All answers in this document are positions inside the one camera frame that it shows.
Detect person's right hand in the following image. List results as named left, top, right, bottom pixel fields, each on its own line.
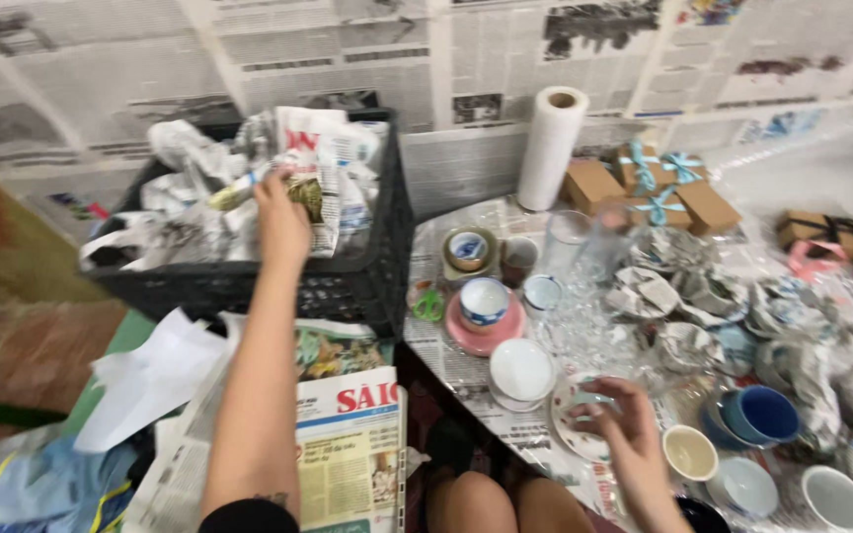
left=569, top=375, right=662, bottom=476

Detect person's left hand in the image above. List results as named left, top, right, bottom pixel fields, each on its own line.
left=252, top=170, right=315, bottom=269

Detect newspaper bundle with gold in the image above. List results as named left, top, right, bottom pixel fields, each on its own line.
left=207, top=164, right=343, bottom=259

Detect floral white plate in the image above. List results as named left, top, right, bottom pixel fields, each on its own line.
left=550, top=372, right=621, bottom=464

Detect heap of newspaper wrapped items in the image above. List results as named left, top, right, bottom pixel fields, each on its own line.
left=78, top=106, right=392, bottom=272

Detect group of clear glassware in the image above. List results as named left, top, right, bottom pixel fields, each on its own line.
left=538, top=203, right=664, bottom=375

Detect cream cup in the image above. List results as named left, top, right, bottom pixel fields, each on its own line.
left=661, top=424, right=721, bottom=484

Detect pink saucer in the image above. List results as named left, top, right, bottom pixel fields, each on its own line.
left=445, top=290, right=527, bottom=358

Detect person's legs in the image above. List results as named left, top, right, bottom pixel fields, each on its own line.
left=425, top=471, right=596, bottom=533

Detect white cup with blue rim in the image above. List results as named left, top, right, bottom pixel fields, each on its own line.
left=523, top=274, right=564, bottom=321

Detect black plastic crate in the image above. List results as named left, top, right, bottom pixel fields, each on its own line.
left=77, top=108, right=417, bottom=340

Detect blue patterned white cup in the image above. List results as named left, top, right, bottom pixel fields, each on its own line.
left=458, top=277, right=510, bottom=334

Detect black bowl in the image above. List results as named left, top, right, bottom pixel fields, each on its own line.
left=674, top=496, right=733, bottom=533

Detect group of newspaper wrapped crockery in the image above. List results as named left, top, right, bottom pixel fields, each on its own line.
left=604, top=226, right=853, bottom=453

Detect brown ceramic cup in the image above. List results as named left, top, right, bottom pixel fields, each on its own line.
left=501, top=235, right=540, bottom=290

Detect dark blue cup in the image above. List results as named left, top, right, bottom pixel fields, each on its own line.
left=700, top=384, right=802, bottom=451

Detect light blue bowl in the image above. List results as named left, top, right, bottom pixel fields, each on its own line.
left=706, top=456, right=780, bottom=519

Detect clear drinking glass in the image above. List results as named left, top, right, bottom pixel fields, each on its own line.
left=543, top=209, right=593, bottom=281

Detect brown packing tape roll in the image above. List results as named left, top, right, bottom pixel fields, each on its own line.
left=442, top=225, right=500, bottom=284

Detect small blue white cup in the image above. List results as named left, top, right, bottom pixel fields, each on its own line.
left=449, top=231, right=490, bottom=272

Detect brown box with blue ribbon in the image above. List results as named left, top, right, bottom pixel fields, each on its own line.
left=614, top=141, right=669, bottom=196
left=625, top=188, right=694, bottom=230
left=659, top=151, right=710, bottom=186

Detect plain brown cardboard box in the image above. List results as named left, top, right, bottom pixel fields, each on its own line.
left=562, top=158, right=626, bottom=217

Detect white paper sheets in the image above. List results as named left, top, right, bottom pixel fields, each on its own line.
left=73, top=307, right=248, bottom=455

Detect stack of newspapers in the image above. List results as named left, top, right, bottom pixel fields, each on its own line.
left=121, top=318, right=409, bottom=533

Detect long brown cardboard box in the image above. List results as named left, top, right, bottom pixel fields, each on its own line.
left=674, top=178, right=743, bottom=237

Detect white grey cup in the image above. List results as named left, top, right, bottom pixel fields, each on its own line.
left=801, top=465, right=853, bottom=533

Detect white paper roll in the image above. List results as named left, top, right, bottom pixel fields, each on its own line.
left=517, top=86, right=591, bottom=213

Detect pink ribbon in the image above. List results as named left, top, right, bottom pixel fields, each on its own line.
left=788, top=239, right=850, bottom=284

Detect brown box with black ribbon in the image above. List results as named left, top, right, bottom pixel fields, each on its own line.
left=776, top=210, right=853, bottom=262

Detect person's black sleeve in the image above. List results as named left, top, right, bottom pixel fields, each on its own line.
left=198, top=497, right=302, bottom=533

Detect blue plastic bag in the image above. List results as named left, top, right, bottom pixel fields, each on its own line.
left=0, top=433, right=139, bottom=533

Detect green handled scissors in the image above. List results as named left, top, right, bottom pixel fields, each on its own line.
left=412, top=281, right=446, bottom=324

